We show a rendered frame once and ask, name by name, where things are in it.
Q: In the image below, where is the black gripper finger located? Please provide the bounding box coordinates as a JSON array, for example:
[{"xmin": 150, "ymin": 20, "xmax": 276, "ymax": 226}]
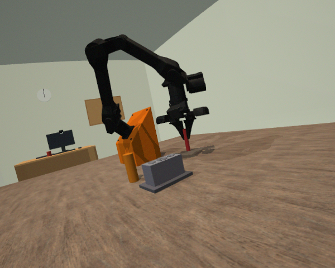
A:
[
  {"xmin": 183, "ymin": 118, "xmax": 196, "ymax": 139},
  {"xmin": 169, "ymin": 121, "xmax": 184, "ymax": 140}
]

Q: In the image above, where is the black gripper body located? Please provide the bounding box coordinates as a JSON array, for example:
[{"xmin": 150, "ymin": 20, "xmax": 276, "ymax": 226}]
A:
[{"xmin": 156, "ymin": 94, "xmax": 209, "ymax": 125}]

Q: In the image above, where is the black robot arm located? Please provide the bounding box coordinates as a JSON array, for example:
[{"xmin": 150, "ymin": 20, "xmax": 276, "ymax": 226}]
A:
[{"xmin": 85, "ymin": 34, "xmax": 206, "ymax": 139}]

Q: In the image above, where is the orange cylinder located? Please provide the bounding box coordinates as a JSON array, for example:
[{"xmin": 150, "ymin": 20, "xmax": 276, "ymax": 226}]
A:
[{"xmin": 123, "ymin": 153, "xmax": 139, "ymax": 183}]

